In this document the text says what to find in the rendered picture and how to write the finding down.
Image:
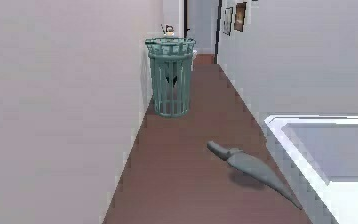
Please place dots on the white room door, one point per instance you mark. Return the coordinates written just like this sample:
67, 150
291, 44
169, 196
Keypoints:
200, 26

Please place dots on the brown framed wall picture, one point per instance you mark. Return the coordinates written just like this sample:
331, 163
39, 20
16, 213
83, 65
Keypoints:
240, 16

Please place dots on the dark framed wall picture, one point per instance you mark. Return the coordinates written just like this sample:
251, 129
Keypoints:
227, 20

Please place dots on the grey long tapered object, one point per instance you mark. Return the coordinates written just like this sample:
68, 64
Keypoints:
253, 166

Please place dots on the green slatted garbage container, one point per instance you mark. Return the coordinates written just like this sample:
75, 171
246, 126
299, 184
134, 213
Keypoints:
170, 50

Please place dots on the small white kettle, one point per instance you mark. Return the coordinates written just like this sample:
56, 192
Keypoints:
169, 30

